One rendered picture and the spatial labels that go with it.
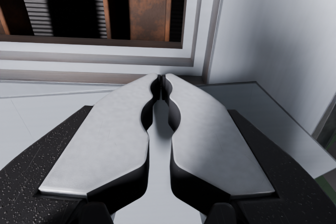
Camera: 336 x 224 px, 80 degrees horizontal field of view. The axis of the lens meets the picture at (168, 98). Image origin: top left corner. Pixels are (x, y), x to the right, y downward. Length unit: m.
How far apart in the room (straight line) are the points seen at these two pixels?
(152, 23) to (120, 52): 0.15
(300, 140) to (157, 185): 0.13
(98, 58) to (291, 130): 0.16
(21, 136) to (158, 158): 0.11
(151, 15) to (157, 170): 0.21
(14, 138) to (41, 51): 0.07
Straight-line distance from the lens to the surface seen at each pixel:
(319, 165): 0.23
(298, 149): 0.20
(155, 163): 0.18
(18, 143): 0.20
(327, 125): 0.51
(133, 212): 0.25
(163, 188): 0.21
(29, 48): 0.19
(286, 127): 0.18
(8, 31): 0.33
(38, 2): 0.50
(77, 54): 0.17
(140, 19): 0.31
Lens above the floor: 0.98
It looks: 58 degrees down
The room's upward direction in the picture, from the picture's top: 178 degrees clockwise
